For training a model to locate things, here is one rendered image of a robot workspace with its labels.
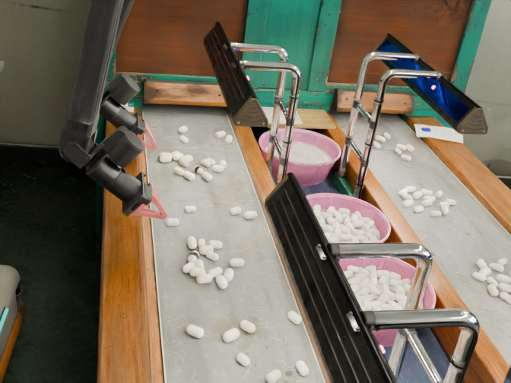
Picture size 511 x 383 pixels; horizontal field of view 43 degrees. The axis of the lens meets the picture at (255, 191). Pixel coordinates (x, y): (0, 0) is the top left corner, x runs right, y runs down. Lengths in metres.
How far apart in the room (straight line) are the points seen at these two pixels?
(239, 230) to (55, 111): 1.88
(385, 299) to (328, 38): 1.09
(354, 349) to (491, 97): 2.88
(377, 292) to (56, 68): 2.17
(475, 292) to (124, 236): 0.84
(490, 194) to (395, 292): 0.60
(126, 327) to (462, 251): 0.91
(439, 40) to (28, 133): 2.03
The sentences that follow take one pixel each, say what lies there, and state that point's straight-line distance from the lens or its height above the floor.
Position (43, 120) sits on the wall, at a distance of 3.38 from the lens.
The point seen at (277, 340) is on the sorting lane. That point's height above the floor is 0.74.
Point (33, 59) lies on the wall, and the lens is 3.28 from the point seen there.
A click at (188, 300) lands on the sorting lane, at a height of 0.74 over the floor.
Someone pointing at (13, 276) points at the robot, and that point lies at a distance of 2.27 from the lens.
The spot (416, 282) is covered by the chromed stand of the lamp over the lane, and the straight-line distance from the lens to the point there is 1.03.
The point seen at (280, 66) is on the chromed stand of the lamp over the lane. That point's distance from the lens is 1.67.
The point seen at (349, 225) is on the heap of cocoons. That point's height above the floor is 0.74.
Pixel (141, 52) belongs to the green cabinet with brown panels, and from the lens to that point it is 2.22.
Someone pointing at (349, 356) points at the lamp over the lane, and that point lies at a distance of 0.82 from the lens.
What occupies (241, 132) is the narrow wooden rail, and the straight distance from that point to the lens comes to 2.12.
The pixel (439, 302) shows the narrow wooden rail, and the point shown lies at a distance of 1.52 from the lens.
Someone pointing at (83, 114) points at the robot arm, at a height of 1.10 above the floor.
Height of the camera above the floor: 1.62
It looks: 29 degrees down
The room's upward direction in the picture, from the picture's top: 8 degrees clockwise
